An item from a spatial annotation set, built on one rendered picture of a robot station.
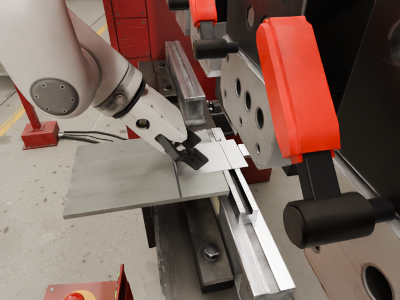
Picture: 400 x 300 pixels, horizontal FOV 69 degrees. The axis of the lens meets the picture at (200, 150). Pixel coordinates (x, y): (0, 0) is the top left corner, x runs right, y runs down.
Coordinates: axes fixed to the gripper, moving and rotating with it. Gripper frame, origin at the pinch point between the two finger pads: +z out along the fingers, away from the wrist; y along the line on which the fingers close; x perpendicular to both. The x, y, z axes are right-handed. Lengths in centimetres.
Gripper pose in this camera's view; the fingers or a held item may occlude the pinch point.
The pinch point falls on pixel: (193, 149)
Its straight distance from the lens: 52.6
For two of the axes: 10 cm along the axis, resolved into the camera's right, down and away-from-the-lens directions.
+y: -2.1, -6.0, 7.7
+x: -7.4, 6.1, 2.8
